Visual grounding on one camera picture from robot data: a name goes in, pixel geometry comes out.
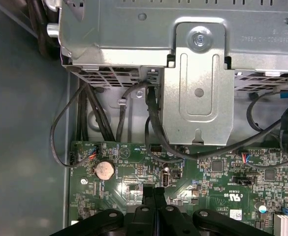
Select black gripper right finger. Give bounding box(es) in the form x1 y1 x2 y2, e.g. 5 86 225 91
156 187 276 236

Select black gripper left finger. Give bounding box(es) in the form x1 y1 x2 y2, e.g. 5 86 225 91
50 187 156 236

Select green motherboard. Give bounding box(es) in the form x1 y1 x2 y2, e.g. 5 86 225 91
68 140 288 236

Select silver coin battery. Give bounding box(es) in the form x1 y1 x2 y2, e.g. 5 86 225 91
94 159 116 180

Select black and grey PC case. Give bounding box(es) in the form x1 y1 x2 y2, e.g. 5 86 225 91
0 0 288 236

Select silver metal drive cage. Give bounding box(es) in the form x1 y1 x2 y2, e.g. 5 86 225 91
59 0 288 146

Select thin black cable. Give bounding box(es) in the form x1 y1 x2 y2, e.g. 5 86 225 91
144 115 286 163
49 82 92 168
247 92 267 132

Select thick black cable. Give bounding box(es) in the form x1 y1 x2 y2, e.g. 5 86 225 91
86 83 117 143
76 82 90 143
25 0 61 59

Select flat black cable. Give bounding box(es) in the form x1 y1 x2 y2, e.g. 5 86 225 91
145 85 171 146

